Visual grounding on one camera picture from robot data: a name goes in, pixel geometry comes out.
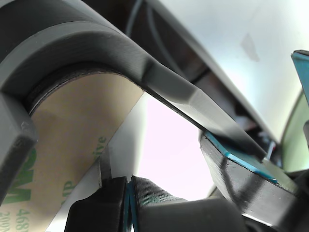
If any pale green curved cover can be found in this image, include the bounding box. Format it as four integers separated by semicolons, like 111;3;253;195
281;91;309;170

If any black clamp jaw, teal pad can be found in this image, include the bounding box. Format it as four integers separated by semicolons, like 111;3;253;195
291;49;309;109
199;131;309;228

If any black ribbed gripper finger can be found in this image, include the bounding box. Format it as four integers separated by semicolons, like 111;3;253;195
127;174;189;232

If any grey printed tape frame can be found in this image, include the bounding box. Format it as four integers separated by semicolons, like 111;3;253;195
0;0;300;194

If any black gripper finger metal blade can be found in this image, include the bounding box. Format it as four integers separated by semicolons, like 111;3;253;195
65;145;129;232

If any tan liner tape, green print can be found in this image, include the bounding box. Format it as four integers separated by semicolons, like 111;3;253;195
0;72;145;232

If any dark panel with grey edge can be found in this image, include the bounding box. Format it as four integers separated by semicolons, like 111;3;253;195
125;0;283;145

